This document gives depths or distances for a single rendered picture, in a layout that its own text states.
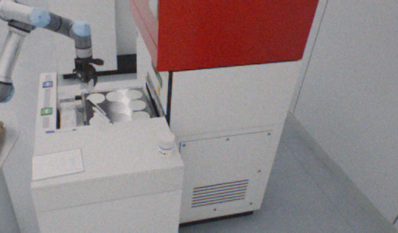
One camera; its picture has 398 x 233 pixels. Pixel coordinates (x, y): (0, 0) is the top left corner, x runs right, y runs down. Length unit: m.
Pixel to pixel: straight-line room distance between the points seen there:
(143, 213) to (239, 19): 0.97
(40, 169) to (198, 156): 0.89
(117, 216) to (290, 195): 1.57
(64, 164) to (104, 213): 0.29
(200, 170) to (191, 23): 0.93
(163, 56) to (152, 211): 0.71
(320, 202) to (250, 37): 1.59
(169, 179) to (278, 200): 1.40
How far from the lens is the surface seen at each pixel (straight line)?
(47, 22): 1.58
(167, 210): 1.73
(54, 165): 1.57
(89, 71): 1.65
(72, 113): 1.98
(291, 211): 2.81
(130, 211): 1.68
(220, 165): 2.15
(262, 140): 2.15
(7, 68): 2.01
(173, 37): 1.58
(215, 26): 1.62
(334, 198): 3.02
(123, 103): 1.99
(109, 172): 1.51
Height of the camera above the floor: 2.05
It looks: 34 degrees down
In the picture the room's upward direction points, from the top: 2 degrees clockwise
